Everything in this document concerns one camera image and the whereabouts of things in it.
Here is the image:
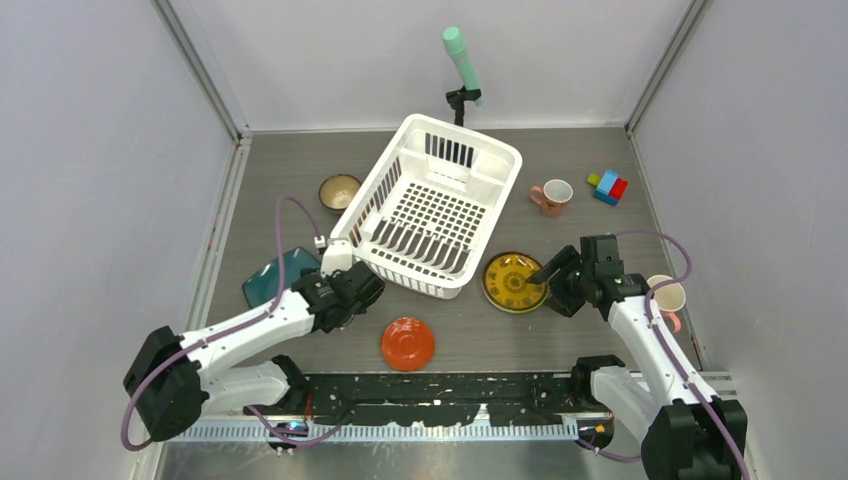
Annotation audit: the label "pink mug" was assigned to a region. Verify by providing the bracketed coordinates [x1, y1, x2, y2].
[529, 179, 574, 218]

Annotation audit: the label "teal square plate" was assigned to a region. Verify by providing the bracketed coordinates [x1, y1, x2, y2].
[242, 247, 320, 308]

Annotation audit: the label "orange red bowl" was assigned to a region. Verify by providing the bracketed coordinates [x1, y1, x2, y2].
[380, 317, 435, 372]

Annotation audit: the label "colourful toy blocks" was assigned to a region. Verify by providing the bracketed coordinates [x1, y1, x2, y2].
[586, 170, 629, 206]

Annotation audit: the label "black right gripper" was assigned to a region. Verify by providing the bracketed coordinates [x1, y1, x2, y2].
[525, 245, 595, 318]

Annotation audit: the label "green microphone on stand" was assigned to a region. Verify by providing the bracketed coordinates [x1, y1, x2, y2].
[442, 26, 482, 127]

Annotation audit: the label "white plastic dish rack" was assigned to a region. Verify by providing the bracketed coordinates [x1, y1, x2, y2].
[321, 114, 523, 300]

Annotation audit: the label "brown ceramic bowl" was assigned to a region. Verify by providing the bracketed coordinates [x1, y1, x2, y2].
[318, 174, 361, 214]

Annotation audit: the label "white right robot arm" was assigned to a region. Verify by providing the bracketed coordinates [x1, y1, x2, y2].
[527, 234, 751, 479]

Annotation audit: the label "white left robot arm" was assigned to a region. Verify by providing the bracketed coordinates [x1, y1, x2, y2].
[120, 262, 385, 451]

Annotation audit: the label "yellow patterned plate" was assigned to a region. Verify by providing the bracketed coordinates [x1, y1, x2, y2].
[482, 251, 549, 314]

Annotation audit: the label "cream pink cup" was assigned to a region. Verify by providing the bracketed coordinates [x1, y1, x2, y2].
[647, 274, 686, 333]

